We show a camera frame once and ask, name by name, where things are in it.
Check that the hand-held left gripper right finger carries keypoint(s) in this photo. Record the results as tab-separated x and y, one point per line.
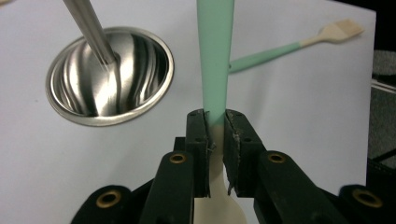
243	155

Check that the aluminium rail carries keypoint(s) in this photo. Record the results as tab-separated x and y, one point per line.
384	85

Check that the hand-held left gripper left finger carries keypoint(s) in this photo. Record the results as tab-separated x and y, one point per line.
196	149

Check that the metal utensil stand with hooks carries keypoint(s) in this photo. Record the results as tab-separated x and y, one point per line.
93	31

